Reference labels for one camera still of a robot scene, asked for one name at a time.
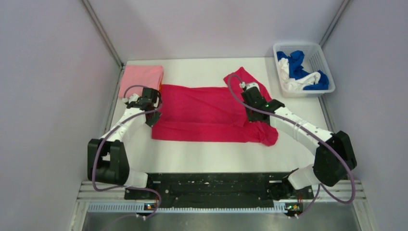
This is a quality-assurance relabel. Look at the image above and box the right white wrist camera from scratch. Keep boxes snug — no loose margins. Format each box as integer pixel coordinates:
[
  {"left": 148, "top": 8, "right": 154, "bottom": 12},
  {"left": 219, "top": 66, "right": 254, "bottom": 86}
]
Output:
[{"left": 239, "top": 82, "right": 260, "bottom": 91}]

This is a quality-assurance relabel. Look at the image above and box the magenta t shirt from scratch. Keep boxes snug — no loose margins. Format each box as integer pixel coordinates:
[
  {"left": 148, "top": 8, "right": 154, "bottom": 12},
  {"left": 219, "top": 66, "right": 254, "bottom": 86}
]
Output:
[{"left": 151, "top": 67, "right": 279, "bottom": 146}]

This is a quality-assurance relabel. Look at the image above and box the folded pink t shirt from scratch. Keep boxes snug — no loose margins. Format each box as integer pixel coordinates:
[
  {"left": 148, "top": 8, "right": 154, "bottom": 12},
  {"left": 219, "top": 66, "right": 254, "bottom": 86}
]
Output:
[{"left": 118, "top": 65, "right": 164, "bottom": 99}]

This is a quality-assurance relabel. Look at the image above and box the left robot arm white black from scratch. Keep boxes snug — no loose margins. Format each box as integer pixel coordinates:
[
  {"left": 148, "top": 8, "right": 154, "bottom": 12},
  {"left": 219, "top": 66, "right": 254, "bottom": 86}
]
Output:
[{"left": 87, "top": 86, "right": 163, "bottom": 199}]

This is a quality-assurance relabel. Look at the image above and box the white t shirt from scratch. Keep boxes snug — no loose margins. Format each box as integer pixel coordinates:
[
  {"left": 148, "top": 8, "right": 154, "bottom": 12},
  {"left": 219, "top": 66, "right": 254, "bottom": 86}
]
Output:
[{"left": 278, "top": 58, "right": 321, "bottom": 91}]

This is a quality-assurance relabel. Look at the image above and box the white plastic basket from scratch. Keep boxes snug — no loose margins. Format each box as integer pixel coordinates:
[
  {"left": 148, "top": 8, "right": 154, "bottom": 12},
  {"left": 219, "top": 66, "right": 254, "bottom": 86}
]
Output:
[{"left": 273, "top": 41, "right": 335, "bottom": 98}]

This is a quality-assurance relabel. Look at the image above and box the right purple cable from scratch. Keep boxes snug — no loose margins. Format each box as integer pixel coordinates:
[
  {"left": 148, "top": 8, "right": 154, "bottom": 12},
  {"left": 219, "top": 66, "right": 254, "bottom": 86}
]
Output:
[{"left": 227, "top": 74, "right": 357, "bottom": 219}]

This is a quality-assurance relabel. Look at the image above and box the blue t shirt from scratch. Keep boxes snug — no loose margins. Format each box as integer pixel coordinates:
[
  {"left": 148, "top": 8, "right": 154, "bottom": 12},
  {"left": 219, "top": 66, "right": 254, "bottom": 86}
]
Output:
[{"left": 277, "top": 50, "right": 330, "bottom": 90}]

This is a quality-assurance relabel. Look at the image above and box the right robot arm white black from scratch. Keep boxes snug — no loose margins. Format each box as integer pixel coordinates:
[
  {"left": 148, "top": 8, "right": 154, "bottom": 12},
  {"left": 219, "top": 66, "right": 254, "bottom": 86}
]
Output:
[{"left": 241, "top": 85, "right": 357, "bottom": 200}]

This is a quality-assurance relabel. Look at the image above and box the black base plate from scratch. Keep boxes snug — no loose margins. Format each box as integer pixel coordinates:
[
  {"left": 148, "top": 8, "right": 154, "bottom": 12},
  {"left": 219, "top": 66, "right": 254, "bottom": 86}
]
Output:
[{"left": 124, "top": 172, "right": 314, "bottom": 209}]

